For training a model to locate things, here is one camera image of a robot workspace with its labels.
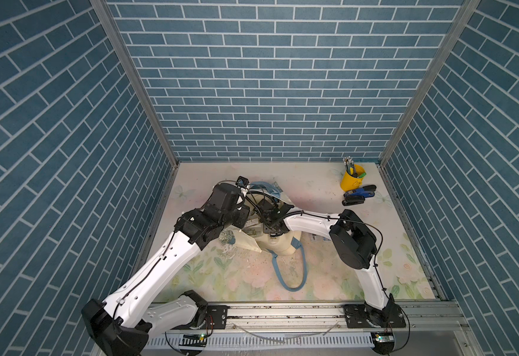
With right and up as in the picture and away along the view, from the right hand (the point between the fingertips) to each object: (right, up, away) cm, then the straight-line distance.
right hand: (271, 227), depth 96 cm
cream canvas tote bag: (-8, -3, -4) cm, 10 cm away
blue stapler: (+46, +15, +9) cm, 50 cm away
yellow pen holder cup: (+37, +19, +6) cm, 42 cm away
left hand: (-7, +11, -23) cm, 26 cm away
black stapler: (+38, +11, +7) cm, 40 cm away
